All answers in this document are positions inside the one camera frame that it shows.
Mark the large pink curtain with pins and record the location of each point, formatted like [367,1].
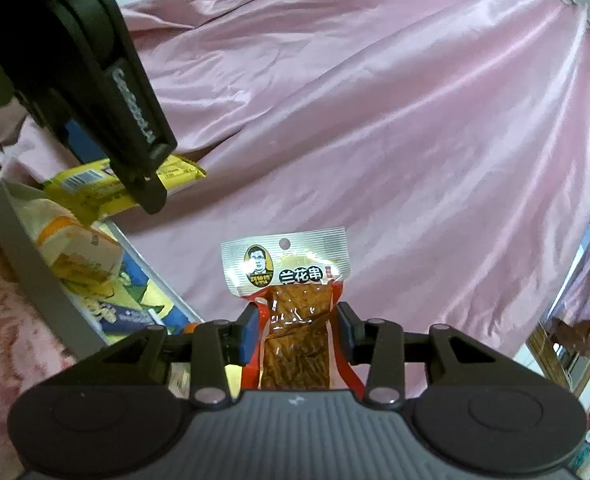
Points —
[375,135]

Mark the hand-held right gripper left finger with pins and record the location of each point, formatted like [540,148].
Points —
[249,335]

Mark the wooden window frame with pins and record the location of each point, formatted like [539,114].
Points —
[555,360]

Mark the blue stick packet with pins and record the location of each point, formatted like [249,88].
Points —
[130,317]

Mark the beige orange pastry packet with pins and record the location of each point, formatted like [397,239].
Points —
[75,250]

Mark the red spicy strip packet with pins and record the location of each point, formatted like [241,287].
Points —
[295,310]

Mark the yellow snack packet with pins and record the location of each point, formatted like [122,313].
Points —
[80,185]

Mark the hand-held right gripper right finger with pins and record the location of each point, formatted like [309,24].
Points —
[347,327]

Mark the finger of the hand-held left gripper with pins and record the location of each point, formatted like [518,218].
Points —
[147,192]
[86,141]

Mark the blue yellow lining paper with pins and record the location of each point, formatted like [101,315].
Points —
[140,285]

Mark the grey cardboard box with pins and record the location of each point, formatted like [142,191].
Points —
[40,285]

